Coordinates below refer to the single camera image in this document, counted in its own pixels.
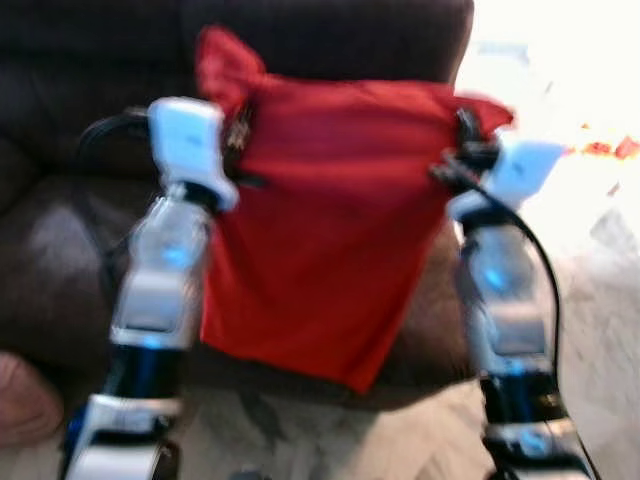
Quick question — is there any red fabric pillow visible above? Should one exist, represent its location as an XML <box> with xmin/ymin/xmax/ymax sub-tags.
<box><xmin>195</xmin><ymin>25</ymin><xmax>516</xmax><ymax>393</ymax></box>

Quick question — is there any orange red floor object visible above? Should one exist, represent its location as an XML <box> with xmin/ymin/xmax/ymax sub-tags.
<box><xmin>565</xmin><ymin>135</ymin><xmax>640</xmax><ymax>161</ymax></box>

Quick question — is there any pink soft object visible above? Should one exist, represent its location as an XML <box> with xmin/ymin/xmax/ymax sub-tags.
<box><xmin>0</xmin><ymin>352</ymin><xmax>64</xmax><ymax>448</ymax></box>

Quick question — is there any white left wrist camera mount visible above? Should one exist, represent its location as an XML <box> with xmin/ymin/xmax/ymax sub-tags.
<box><xmin>148</xmin><ymin>97</ymin><xmax>241</xmax><ymax>213</ymax></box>

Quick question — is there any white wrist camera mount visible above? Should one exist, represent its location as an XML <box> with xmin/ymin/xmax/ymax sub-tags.
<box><xmin>148</xmin><ymin>97</ymin><xmax>241</xmax><ymax>213</ymax></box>
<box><xmin>447</xmin><ymin>138</ymin><xmax>568</xmax><ymax>223</ymax></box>

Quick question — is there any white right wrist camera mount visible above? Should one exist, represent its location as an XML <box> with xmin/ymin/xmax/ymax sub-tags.
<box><xmin>447</xmin><ymin>138</ymin><xmax>568</xmax><ymax>223</ymax></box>

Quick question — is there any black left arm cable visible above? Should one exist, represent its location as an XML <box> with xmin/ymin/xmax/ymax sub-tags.
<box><xmin>80</xmin><ymin>108</ymin><xmax>153</xmax><ymax>156</ymax></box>

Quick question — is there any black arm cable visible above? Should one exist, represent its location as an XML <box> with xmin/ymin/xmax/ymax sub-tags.
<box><xmin>430</xmin><ymin>160</ymin><xmax>601</xmax><ymax>480</ymax></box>
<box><xmin>80</xmin><ymin>108</ymin><xmax>153</xmax><ymax>156</ymax></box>

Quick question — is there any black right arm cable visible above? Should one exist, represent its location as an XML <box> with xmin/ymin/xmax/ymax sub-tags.
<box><xmin>430</xmin><ymin>160</ymin><xmax>601</xmax><ymax>480</ymax></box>

